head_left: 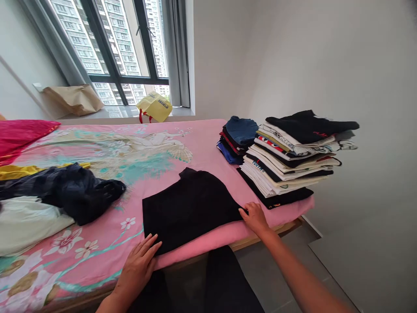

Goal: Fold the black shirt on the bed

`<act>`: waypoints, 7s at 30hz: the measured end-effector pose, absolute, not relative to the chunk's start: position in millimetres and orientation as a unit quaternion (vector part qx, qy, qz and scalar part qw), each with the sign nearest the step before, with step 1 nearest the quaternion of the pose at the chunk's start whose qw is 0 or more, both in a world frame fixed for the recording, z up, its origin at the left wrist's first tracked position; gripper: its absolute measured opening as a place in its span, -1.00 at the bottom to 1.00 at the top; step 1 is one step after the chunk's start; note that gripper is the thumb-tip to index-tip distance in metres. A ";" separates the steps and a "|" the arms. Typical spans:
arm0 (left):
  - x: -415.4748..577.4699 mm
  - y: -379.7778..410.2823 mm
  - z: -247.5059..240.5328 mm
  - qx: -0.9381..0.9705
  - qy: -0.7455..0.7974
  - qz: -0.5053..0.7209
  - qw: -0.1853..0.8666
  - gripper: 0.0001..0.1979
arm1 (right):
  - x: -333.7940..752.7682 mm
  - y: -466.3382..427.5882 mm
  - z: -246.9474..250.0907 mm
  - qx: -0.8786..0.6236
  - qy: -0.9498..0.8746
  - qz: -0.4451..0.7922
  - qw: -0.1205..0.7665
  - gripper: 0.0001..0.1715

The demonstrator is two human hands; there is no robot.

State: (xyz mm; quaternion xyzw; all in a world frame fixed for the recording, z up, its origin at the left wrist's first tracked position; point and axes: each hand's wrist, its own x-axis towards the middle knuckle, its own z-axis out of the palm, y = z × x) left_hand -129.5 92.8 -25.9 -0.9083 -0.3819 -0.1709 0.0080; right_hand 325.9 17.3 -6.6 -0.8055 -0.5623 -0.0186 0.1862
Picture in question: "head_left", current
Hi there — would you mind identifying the person's right hand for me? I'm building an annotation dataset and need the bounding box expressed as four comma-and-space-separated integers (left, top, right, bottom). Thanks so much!
238, 202, 270, 236

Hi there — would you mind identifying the person's left hand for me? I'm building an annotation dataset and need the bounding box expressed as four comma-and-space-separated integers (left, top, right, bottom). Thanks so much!
121, 233, 163, 290

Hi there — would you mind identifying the black garment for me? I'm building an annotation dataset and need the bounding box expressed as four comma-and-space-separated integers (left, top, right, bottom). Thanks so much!
142, 167, 250, 257

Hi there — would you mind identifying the dark navy crumpled garment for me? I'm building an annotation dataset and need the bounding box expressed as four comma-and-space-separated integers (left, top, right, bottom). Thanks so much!
0, 163, 127, 226

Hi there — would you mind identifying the pink floral bed sheet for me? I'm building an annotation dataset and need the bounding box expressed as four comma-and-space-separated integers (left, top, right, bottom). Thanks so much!
0, 118, 316, 313

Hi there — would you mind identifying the white crumpled garment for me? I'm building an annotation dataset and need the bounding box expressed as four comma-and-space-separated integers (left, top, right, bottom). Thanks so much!
0, 195, 76, 258

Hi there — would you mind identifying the small stack of folded clothes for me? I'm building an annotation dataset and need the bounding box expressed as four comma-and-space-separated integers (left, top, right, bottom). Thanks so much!
216, 116, 260, 165

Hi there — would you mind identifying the yellow shopping bag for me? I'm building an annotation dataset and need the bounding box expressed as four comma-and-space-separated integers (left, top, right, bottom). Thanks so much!
136, 91, 173, 124

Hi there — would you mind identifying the yellow crumpled garment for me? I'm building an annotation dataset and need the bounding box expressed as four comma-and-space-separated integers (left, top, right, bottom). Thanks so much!
0, 162, 92, 182

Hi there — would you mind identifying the brown paper bag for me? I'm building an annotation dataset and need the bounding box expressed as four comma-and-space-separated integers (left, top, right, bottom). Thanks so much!
42, 83, 106, 117

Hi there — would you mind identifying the tall stack of folded shirts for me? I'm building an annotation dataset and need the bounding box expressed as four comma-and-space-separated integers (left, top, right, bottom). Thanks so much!
236, 109, 360, 210

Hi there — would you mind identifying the red velvet pillow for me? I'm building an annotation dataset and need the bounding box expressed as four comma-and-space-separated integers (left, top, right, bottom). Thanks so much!
0, 119, 62, 166

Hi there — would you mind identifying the grey curtain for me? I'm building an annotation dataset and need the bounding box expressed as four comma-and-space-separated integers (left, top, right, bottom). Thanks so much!
161, 0, 192, 109

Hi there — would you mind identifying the black framed window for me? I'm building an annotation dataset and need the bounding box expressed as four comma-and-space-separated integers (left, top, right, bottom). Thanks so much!
31, 0, 191, 108

